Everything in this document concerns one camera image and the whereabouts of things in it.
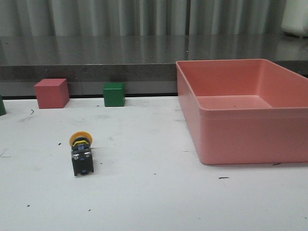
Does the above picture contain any green cube block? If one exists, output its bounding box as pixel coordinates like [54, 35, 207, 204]
[103, 82, 125, 107]

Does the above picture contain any yellow push button switch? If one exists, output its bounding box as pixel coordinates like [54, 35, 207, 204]
[69, 131, 94, 177]

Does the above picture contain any dark green block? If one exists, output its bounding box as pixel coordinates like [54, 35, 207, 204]
[0, 95, 6, 116]

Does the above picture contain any grey pleated curtain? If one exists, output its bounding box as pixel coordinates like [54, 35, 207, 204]
[0, 0, 286, 37]

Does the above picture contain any grey stone counter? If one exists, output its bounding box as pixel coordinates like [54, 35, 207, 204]
[0, 34, 308, 99]

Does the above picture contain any pink plastic bin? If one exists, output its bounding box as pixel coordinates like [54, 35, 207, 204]
[176, 59, 308, 165]

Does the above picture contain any pink cube block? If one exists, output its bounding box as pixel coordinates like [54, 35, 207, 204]
[34, 78, 70, 109]

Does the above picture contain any white blender appliance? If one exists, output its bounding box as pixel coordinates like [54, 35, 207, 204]
[281, 0, 308, 38]

